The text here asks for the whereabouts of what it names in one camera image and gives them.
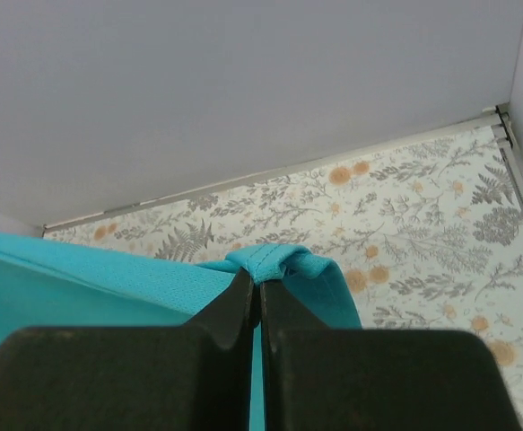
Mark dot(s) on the teal t shirt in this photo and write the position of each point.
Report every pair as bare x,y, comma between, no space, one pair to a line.
45,284

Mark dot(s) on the aluminium frame rail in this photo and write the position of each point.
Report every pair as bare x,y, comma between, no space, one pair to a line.
288,170

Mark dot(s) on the floral patterned table mat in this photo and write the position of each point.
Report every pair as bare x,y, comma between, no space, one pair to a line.
428,234

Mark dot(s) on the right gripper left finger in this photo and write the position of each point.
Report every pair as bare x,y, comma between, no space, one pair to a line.
196,376

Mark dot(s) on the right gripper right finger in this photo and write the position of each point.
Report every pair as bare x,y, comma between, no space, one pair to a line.
320,378

